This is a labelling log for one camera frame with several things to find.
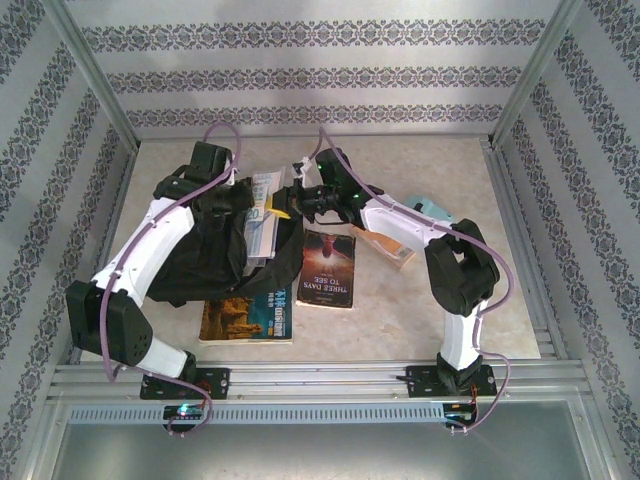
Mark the aluminium corner frame post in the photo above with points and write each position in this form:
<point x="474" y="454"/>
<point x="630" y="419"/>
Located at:
<point x="535" y="75"/>
<point x="90" y="75"/>

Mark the light blue calculator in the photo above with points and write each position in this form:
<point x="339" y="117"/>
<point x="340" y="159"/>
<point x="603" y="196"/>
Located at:
<point x="425" y="205"/>

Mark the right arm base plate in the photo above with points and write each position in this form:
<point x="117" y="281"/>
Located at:
<point x="425" y="382"/>

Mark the teal geography book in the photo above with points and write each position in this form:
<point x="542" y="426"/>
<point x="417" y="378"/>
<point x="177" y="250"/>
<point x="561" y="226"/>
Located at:
<point x="240" y="320"/>

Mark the dark Three Days book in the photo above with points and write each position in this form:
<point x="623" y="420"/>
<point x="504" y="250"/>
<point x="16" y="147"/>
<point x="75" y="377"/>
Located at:
<point x="325" y="270"/>

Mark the light blue booklet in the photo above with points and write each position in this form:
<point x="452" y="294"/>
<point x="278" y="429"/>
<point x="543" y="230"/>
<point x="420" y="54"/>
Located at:
<point x="260" y="235"/>

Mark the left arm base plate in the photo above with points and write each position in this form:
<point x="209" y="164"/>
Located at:
<point x="215" y="382"/>

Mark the grey metal sheet panel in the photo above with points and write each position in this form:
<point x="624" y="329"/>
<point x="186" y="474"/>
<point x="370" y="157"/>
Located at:
<point x="320" y="455"/>

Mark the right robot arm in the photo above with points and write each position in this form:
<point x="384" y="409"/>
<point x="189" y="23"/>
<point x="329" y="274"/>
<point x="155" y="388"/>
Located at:
<point x="460" y="270"/>

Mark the aluminium side frame rail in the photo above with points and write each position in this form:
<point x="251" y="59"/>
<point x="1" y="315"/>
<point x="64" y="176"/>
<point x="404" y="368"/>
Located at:
<point x="120" y="190"/>
<point x="505" y="200"/>

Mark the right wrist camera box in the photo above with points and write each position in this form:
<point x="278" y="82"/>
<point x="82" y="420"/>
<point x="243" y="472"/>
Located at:
<point x="302" y="167"/>

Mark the wide aluminium mounting rail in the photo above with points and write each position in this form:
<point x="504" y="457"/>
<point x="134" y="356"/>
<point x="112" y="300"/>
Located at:
<point x="320" y="380"/>

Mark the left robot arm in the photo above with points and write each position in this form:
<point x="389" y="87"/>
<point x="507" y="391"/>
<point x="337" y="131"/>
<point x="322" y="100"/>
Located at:
<point x="150" y="250"/>

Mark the black fabric backpack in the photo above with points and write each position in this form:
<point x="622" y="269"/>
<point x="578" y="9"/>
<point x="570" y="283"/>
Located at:
<point x="200" y="260"/>

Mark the orange book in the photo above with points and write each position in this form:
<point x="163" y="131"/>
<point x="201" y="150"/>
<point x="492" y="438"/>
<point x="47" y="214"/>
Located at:
<point x="395" y="252"/>

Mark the thin aluminium wall rail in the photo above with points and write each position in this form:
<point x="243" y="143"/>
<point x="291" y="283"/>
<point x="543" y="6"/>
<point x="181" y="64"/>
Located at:
<point x="400" y="136"/>

